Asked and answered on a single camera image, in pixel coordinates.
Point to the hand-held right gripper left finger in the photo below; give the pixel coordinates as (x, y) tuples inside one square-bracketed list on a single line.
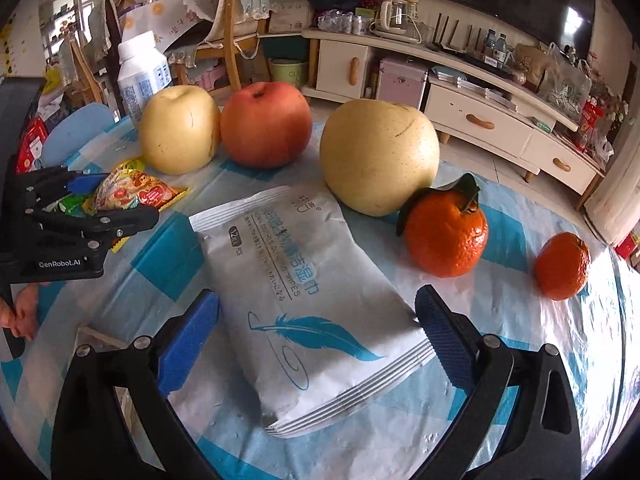
[(192, 340)]

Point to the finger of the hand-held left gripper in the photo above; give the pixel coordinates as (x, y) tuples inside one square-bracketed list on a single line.
[(85, 183), (125, 220)]

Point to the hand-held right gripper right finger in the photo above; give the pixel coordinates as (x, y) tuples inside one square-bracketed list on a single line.
[(445, 340)]

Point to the yellow snack wrapper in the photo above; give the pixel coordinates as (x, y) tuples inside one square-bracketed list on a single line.
[(135, 190)]

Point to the white wet wipes pack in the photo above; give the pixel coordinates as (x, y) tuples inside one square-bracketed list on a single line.
[(310, 300)]

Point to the person's left hand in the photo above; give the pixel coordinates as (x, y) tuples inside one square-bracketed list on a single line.
[(29, 310)]

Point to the green snack wrapper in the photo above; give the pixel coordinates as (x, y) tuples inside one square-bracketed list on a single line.
[(72, 205)]

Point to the blue round stool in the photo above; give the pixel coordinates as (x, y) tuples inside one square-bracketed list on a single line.
[(80, 130)]

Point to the blue white checked tablecloth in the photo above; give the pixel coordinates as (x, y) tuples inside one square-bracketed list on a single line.
[(500, 310)]

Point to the red box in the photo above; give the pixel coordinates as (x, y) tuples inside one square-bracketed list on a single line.
[(32, 145)]

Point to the tangerine with green leaf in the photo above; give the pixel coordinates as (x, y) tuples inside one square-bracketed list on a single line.
[(445, 240)]

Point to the small yellow pear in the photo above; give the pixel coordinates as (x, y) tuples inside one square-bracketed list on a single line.
[(180, 130)]

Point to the white plastic bottle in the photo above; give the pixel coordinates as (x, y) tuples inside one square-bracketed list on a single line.
[(142, 77)]

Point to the small tangerine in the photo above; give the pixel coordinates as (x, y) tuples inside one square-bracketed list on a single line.
[(562, 267)]

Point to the red apple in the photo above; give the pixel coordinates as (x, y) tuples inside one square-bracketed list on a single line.
[(265, 125)]

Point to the orange printed cloth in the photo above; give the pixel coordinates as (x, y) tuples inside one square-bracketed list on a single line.
[(165, 15)]

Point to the large yellow pear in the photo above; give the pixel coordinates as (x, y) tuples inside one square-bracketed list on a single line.
[(380, 160)]

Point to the green bucket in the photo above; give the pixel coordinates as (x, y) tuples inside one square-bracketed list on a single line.
[(289, 77)]

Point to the wooden chair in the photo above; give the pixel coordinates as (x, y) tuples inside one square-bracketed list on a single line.
[(231, 20)]

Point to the cream television cabinet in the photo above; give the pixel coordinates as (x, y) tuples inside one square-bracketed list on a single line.
[(475, 120)]

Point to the pink storage box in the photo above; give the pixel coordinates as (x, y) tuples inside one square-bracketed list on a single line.
[(402, 82)]

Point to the clear plastic bag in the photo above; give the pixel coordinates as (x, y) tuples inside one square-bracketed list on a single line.
[(565, 85)]

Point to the clear water bottle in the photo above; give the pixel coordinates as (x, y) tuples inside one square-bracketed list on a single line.
[(502, 51), (490, 45)]

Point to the pack of small bottles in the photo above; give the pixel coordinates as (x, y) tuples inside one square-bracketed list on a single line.
[(345, 22)]

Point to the glass electric kettle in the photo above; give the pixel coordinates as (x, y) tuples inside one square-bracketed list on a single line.
[(397, 17)]

